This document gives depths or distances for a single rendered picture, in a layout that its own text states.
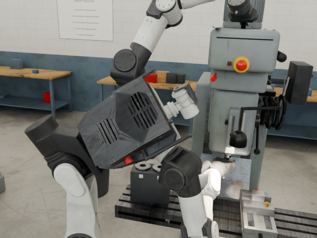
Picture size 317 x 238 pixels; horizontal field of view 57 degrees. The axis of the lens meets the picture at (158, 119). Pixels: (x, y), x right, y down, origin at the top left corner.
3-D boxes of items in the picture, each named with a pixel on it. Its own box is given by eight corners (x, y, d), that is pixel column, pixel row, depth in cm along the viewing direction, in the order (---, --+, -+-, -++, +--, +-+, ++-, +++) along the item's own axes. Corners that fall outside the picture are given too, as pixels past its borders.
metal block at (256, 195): (263, 206, 150) (264, 196, 148) (251, 204, 151) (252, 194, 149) (262, 200, 155) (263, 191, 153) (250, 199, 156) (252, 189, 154)
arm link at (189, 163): (193, 202, 99) (185, 165, 97) (170, 200, 104) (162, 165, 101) (204, 186, 109) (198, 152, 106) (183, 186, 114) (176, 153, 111)
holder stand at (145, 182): (168, 205, 163) (170, 173, 156) (129, 201, 165) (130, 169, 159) (170, 193, 174) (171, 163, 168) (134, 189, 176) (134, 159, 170)
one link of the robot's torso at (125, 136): (95, 197, 91) (195, 142, 88) (53, 104, 98) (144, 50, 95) (123, 188, 120) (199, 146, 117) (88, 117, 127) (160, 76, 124)
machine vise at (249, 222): (275, 245, 135) (279, 225, 132) (242, 240, 138) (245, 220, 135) (265, 202, 168) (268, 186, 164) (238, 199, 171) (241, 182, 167)
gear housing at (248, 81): (266, 94, 124) (270, 70, 121) (208, 89, 129) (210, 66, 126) (259, 80, 155) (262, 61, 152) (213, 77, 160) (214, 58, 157)
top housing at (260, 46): (275, 74, 112) (282, 29, 106) (206, 69, 117) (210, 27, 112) (262, 60, 155) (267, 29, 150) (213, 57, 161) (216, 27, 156)
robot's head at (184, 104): (180, 123, 111) (200, 112, 110) (167, 101, 107) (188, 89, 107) (178, 118, 117) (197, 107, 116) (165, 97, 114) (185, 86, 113)
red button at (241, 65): (246, 71, 109) (247, 60, 108) (235, 70, 110) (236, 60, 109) (246, 70, 112) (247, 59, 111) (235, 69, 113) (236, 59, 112)
